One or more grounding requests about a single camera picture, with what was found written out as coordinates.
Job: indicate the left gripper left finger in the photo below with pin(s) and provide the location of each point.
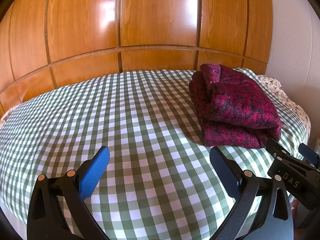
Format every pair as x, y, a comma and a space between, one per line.
45, 216

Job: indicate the red black patterned sweater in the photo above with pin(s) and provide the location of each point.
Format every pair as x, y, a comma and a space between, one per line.
232, 109

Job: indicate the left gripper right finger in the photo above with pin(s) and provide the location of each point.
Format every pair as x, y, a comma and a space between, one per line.
273, 219

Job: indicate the person's right hand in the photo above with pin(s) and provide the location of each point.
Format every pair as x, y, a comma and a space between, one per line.
294, 206

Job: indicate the floral pillow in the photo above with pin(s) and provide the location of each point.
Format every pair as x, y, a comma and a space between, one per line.
275, 87

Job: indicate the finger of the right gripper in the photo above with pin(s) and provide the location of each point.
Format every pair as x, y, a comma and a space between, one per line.
309, 154
278, 152

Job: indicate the orange wooden wardrobe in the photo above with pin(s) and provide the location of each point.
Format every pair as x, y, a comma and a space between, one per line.
47, 44

